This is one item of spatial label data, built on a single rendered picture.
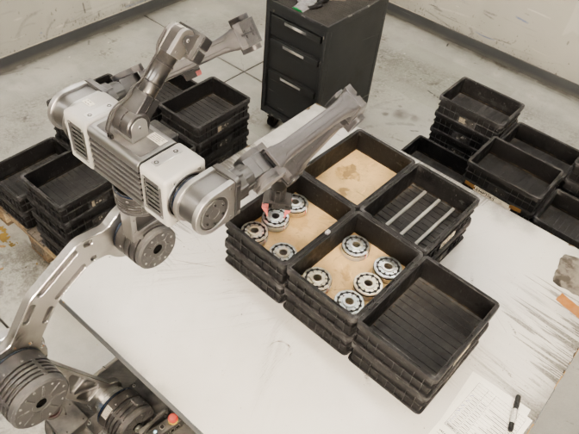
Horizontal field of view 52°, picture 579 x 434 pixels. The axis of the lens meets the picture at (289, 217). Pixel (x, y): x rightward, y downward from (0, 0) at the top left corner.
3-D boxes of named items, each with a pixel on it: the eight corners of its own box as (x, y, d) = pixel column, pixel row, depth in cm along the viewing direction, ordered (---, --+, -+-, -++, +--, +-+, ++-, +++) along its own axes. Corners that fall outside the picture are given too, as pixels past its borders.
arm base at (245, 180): (211, 200, 153) (210, 164, 145) (233, 185, 158) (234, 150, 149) (235, 217, 150) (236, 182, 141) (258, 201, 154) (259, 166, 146)
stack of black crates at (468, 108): (500, 164, 373) (526, 104, 341) (476, 188, 356) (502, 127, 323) (444, 135, 389) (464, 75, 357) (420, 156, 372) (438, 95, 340)
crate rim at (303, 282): (354, 325, 188) (355, 320, 186) (283, 271, 201) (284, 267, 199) (423, 257, 210) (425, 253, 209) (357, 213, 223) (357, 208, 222)
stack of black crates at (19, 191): (28, 232, 304) (16, 199, 287) (-5, 202, 316) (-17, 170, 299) (94, 194, 326) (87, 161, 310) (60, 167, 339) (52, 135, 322)
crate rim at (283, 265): (283, 271, 201) (284, 267, 199) (222, 224, 214) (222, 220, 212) (356, 213, 223) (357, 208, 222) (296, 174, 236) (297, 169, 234)
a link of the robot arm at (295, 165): (334, 93, 173) (358, 121, 173) (345, 86, 177) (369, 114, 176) (269, 167, 207) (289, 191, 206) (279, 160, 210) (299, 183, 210)
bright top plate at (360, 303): (352, 320, 196) (353, 319, 195) (327, 304, 199) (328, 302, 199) (370, 301, 201) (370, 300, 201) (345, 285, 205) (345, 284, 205)
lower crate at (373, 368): (418, 418, 190) (426, 400, 182) (344, 360, 203) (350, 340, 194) (480, 342, 212) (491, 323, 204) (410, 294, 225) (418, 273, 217)
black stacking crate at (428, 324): (426, 401, 182) (435, 383, 174) (350, 342, 195) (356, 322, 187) (489, 325, 204) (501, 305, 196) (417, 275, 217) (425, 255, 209)
